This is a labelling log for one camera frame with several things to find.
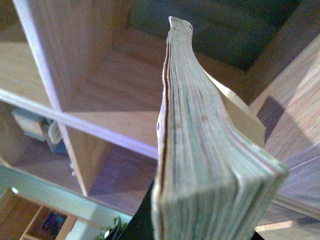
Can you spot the small potted green plant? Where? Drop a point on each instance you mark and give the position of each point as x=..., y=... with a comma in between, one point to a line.
x=112, y=232

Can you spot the right wooden shelf unit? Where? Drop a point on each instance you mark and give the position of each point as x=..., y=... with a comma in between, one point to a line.
x=95, y=66

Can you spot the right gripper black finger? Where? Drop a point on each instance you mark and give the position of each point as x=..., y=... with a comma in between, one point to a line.
x=140, y=226

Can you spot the white box on shelf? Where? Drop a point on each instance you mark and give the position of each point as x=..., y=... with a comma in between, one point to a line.
x=32, y=124

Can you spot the thick paperback book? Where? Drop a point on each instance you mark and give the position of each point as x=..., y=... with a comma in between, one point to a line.
x=212, y=182

